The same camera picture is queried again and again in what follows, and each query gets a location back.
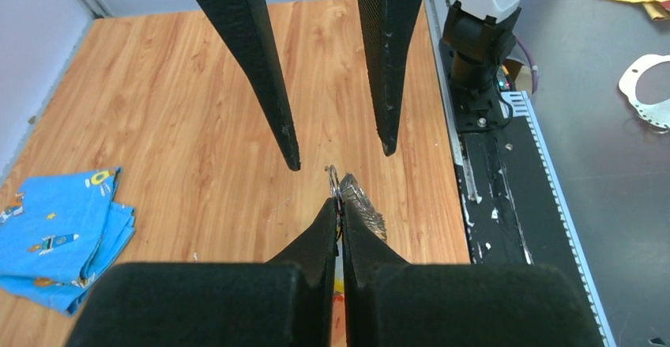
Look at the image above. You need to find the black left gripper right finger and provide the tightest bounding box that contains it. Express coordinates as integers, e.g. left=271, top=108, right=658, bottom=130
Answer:
left=342, top=201, right=603, bottom=346

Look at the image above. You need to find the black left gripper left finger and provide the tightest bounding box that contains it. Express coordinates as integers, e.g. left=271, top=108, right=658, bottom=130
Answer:
left=66, top=198, right=337, bottom=346

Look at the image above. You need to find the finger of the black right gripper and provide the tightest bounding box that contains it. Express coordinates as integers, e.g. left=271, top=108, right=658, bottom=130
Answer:
left=358, top=0, right=423, bottom=156
left=196, top=0, right=300, bottom=172

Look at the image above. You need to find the metal keyring plate with spring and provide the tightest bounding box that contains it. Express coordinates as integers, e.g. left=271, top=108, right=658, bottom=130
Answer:
left=325, top=165, right=388, bottom=243

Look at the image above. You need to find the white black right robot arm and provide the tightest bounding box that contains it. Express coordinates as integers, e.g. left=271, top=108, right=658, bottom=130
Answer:
left=196, top=0, right=521, bottom=171

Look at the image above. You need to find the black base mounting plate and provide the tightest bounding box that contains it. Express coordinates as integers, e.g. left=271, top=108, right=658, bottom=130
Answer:
left=434, top=41, right=613, bottom=346

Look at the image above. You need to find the blue folded cloth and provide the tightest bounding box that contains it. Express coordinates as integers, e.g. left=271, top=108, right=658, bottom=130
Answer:
left=1, top=167, right=135, bottom=316

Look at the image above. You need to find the white perforated ring plate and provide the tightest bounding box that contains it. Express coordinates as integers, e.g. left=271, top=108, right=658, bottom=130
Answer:
left=617, top=54, right=669, bottom=134

